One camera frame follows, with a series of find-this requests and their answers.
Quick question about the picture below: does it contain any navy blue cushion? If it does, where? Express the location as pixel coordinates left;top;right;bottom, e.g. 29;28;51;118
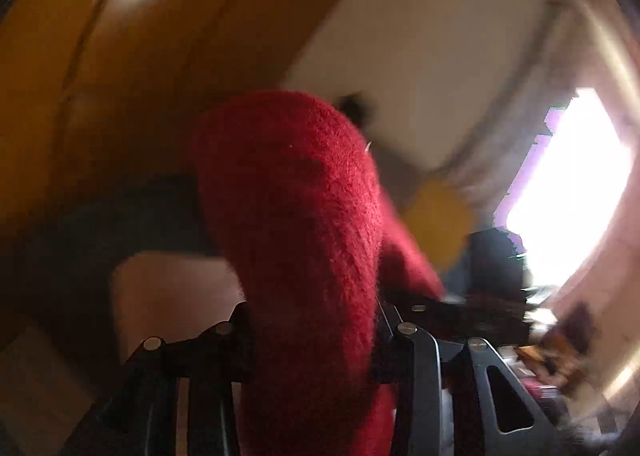
464;227;527;298

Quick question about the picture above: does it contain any red fuzzy sweater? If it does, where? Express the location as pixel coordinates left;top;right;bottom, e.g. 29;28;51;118
192;90;482;456

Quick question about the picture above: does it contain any bright window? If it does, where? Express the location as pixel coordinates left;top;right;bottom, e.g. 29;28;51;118
497;88;635;288

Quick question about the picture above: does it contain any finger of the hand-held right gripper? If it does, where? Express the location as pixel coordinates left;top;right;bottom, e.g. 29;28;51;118
385;291;472;341

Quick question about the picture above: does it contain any cluttered wooden table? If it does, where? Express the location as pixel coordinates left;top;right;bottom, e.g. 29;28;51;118
515;301;593;399

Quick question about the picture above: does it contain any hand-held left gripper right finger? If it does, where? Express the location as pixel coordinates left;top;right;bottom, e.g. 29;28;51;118
372;301;566;456

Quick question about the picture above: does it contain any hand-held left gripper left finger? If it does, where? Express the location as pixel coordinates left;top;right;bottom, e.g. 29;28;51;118
75;303;256;456

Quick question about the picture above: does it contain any yellow cushion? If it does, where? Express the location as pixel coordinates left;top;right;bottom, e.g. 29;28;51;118
404;180;476;268

